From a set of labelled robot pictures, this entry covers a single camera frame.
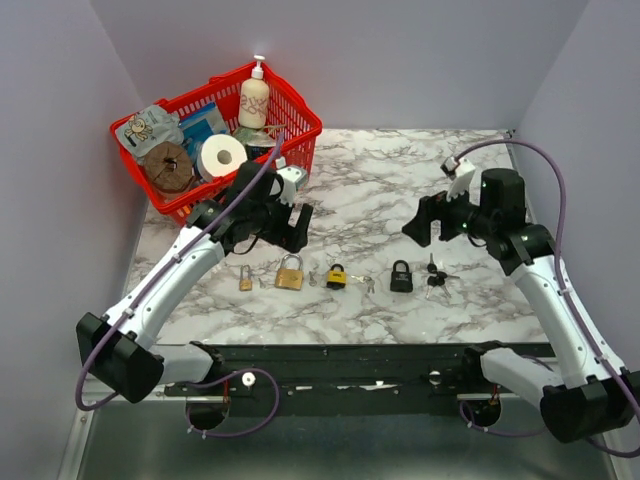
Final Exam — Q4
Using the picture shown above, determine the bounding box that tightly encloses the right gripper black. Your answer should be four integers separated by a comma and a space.
401, 178, 496, 247

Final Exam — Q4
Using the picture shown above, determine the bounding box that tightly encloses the large brass padlock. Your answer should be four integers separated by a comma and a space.
274, 253, 304, 291

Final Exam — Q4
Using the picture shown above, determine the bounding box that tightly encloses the black key bunch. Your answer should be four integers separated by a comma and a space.
426, 254, 459, 298

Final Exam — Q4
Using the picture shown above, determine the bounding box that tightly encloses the black padlock with keys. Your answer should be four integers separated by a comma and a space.
390, 260, 414, 293

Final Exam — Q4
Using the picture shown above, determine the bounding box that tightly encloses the yellow padlock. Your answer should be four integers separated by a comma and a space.
326, 263, 347, 290

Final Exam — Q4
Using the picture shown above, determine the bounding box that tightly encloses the small brass padlock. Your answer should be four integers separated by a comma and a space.
239, 264, 253, 292

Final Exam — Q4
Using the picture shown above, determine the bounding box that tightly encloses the yellow padlock key bunch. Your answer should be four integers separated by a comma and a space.
351, 275, 375, 293

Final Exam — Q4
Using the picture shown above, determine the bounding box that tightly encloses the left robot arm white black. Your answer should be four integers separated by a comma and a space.
76, 161, 313, 403

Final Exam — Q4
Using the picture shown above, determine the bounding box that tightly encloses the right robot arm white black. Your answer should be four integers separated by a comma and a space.
402, 168, 639, 443

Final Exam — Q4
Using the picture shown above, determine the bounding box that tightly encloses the green patterned packet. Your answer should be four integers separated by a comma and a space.
232, 124, 285, 148

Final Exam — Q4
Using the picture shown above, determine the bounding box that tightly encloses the white toilet paper roll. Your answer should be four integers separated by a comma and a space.
196, 134, 247, 182

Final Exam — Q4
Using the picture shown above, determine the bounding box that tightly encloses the red plastic basket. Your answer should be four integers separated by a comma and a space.
109, 61, 324, 229

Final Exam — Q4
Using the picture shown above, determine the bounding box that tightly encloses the brown tape roll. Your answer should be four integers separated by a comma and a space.
142, 141, 195, 196

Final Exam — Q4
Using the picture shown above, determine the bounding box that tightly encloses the blue plastic package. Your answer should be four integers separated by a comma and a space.
179, 102, 230, 146

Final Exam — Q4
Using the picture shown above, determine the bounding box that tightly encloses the cream lotion pump bottle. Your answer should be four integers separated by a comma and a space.
238, 55, 270, 129

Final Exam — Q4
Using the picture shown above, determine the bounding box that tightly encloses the grey cartoon pouch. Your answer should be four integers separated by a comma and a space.
115, 105, 184, 158

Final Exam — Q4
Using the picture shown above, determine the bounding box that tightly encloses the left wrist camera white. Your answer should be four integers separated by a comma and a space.
271, 156, 308, 206

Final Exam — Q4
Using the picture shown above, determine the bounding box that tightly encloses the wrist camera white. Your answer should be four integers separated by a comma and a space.
441, 156, 476, 201
271, 156, 308, 206

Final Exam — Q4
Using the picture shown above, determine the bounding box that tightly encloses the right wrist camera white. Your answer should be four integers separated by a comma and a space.
441, 156, 476, 201

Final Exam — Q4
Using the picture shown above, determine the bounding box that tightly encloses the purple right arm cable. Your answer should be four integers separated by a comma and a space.
449, 138, 640, 459

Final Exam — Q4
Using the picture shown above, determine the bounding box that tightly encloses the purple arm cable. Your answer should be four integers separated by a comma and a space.
449, 138, 640, 459
74, 130, 287, 439

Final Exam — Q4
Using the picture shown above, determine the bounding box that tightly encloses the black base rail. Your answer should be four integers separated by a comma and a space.
144, 339, 521, 416

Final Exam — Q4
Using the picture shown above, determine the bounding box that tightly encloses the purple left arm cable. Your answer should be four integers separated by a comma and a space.
74, 130, 287, 439

